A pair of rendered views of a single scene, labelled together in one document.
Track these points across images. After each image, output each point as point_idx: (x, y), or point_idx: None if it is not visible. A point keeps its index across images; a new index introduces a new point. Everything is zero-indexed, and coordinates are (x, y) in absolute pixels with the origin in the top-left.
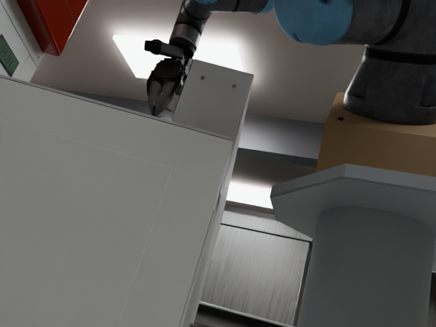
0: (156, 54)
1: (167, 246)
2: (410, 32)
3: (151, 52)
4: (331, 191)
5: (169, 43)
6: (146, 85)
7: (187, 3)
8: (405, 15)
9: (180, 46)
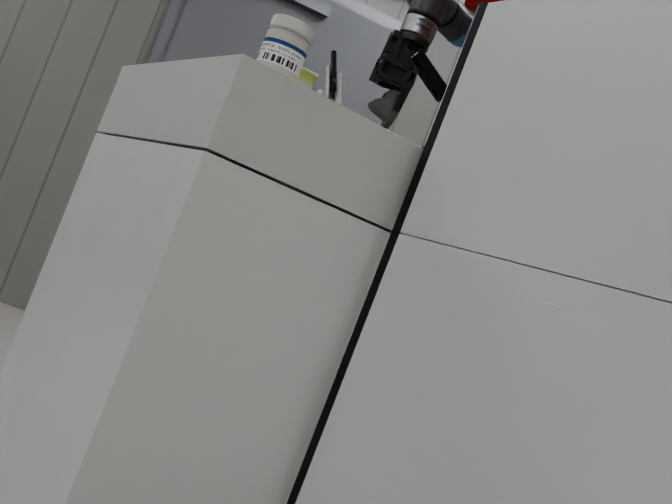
0: (433, 96)
1: None
2: None
3: (438, 98)
4: None
5: (426, 49)
6: (404, 101)
7: (454, 26)
8: None
9: (418, 50)
